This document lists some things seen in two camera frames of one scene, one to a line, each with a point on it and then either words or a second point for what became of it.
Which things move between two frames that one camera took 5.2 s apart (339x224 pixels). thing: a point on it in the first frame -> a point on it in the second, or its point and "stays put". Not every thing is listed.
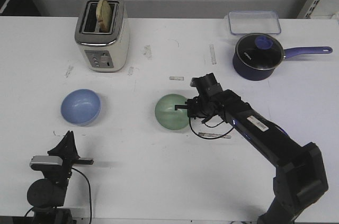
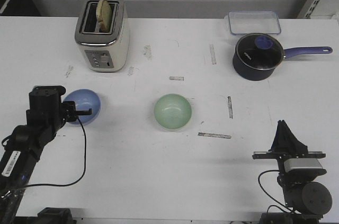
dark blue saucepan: (256, 55) stays put
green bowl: (166, 115) stays put
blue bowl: (81, 107) stays put
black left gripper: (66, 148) -> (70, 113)
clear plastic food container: (250, 21) stays put
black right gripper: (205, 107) -> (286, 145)
